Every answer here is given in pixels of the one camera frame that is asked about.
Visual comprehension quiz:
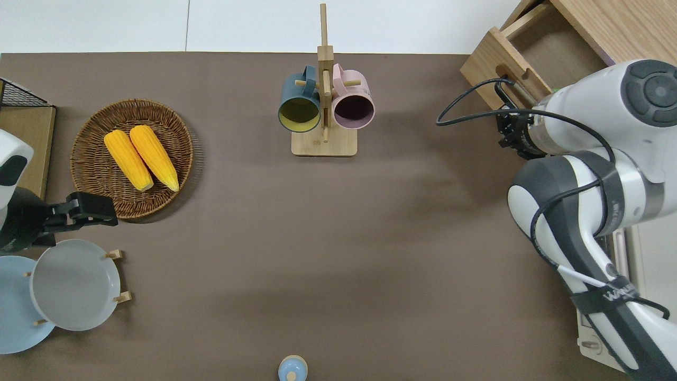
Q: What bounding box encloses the wooden cabinet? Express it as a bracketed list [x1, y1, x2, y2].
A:
[550, 0, 677, 67]

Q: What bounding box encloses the white toaster oven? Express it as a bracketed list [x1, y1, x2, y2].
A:
[577, 228, 645, 374]

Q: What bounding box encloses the light wooden drawer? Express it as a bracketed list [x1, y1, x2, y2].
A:
[460, 0, 609, 112]

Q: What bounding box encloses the wooden plate rack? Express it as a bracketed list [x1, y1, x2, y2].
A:
[23, 249, 133, 326]

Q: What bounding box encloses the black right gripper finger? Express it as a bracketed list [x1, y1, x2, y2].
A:
[498, 132, 522, 155]
[496, 107, 518, 131]

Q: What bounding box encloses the light blue plate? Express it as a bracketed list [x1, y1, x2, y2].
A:
[0, 256, 56, 354]

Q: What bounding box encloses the brown table mat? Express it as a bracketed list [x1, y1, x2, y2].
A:
[0, 52, 638, 381]

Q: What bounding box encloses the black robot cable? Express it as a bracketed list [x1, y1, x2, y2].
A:
[436, 78, 671, 321]

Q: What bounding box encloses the black velcro strap with print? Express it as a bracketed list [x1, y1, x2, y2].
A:
[570, 283, 642, 319]

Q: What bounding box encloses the black wire basket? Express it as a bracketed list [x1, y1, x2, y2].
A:
[0, 78, 51, 110]

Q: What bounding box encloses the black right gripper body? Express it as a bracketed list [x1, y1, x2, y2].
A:
[507, 112, 546, 160]

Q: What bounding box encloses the round wicker basket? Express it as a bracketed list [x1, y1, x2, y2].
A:
[70, 99, 194, 220]

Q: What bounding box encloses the wooden mug tree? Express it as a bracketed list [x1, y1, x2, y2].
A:
[291, 3, 358, 157]

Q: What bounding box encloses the dark teal mug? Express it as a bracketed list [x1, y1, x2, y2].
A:
[278, 65, 322, 133]

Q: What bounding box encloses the wooden board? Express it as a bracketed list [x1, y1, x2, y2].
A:
[0, 106, 57, 200]

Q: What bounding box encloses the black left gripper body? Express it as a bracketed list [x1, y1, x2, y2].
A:
[0, 186, 57, 253]

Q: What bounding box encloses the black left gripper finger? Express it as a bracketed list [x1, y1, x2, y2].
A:
[66, 192, 116, 215]
[44, 207, 119, 234]

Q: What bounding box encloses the yellow corn cob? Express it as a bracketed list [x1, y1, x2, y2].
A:
[130, 125, 180, 192]
[104, 130, 154, 192]

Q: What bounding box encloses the pink mug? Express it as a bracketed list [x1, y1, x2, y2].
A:
[332, 63, 376, 130]

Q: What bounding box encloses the grey plate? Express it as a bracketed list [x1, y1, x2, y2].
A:
[30, 239, 121, 332]

